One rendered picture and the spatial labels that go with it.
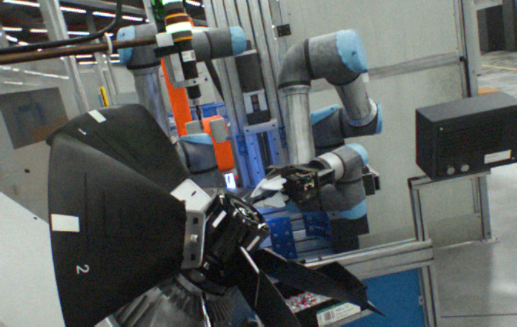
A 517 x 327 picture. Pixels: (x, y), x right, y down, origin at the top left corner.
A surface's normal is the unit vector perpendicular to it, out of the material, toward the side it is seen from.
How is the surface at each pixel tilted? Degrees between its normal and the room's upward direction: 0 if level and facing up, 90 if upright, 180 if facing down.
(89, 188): 75
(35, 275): 50
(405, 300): 90
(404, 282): 90
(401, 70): 90
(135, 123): 44
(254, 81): 90
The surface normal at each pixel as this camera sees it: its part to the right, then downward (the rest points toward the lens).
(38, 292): 0.62, -0.77
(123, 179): 0.84, -0.35
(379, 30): 0.04, 0.18
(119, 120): 0.39, -0.69
